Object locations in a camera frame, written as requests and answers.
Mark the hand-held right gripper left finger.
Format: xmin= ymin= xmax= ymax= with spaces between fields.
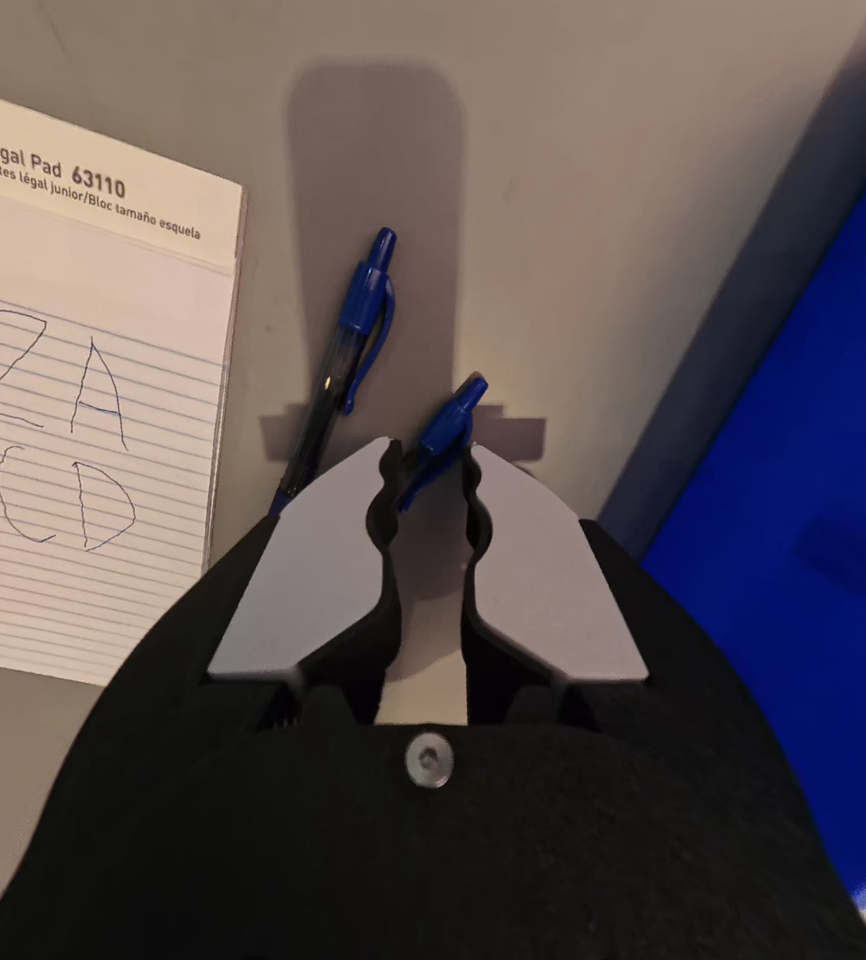
xmin=206 ymin=436 xmax=405 ymax=727

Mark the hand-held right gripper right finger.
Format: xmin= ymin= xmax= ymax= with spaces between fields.
xmin=461 ymin=442 xmax=649 ymax=727

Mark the blue retractable pen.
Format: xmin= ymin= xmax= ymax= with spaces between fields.
xmin=394 ymin=373 xmax=491 ymax=517
xmin=268 ymin=227 xmax=398 ymax=520

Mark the white lined notepad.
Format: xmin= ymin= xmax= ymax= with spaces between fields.
xmin=0 ymin=82 xmax=248 ymax=687

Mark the blue plastic bin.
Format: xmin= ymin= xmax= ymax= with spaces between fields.
xmin=598 ymin=105 xmax=866 ymax=912

